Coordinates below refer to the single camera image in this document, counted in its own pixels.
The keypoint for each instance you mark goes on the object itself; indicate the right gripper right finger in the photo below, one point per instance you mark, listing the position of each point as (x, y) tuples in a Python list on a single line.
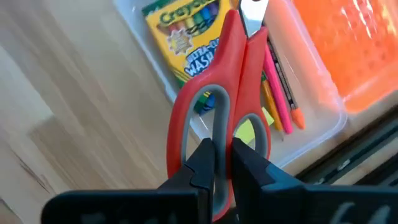
[(280, 202)]

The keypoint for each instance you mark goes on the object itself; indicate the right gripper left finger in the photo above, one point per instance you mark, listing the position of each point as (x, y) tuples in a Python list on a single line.
[(174, 202)]

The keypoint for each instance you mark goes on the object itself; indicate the dark pencil orange eraser cap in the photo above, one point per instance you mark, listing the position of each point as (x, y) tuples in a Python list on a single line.
[(298, 118)]

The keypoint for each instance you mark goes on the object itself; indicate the yellow green crayon box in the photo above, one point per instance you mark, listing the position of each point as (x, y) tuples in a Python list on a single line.
[(174, 37)]

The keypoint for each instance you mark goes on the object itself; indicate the orange translucent box lid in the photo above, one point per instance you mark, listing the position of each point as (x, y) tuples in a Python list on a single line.
[(357, 46)]

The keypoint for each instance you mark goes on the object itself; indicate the yellow-green sticky note pad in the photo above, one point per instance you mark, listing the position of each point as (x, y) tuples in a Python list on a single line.
[(245, 132)]

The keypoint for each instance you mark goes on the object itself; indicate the clear plastic pencil box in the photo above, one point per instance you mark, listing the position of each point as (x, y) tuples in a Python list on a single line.
[(314, 127)]

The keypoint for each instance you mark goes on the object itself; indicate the pink pen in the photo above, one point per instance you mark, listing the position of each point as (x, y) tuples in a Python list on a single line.
[(280, 96)]

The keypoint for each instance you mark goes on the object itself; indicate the black metal table frame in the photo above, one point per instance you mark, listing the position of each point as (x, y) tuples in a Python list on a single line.
[(357, 152)]

